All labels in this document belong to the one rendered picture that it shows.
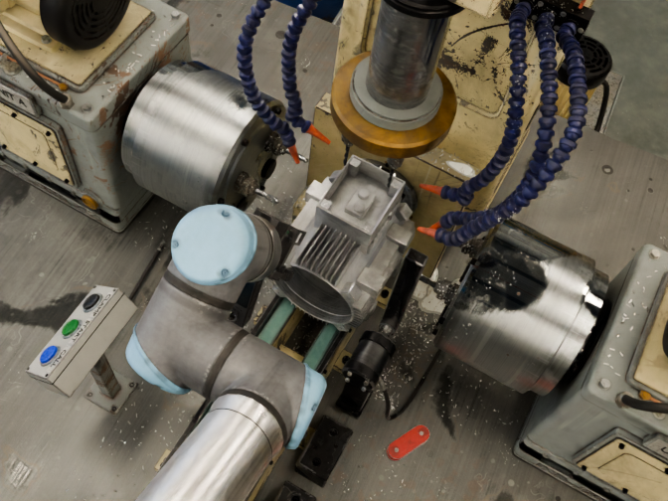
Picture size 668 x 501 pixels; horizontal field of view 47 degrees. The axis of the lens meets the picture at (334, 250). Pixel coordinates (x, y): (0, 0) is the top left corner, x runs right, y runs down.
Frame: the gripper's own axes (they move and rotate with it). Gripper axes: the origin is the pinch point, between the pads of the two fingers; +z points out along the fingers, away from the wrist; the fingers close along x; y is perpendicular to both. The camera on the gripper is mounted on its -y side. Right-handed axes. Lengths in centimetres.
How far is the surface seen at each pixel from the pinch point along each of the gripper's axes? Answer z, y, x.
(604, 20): 202, 132, -29
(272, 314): 14.1, -9.5, -0.3
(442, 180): 10.4, 24.8, -16.1
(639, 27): 205, 136, -43
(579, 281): 2.5, 19.6, -42.1
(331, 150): 16.6, 21.2, 4.6
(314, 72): 56, 39, 26
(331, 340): 14.6, -8.5, -11.6
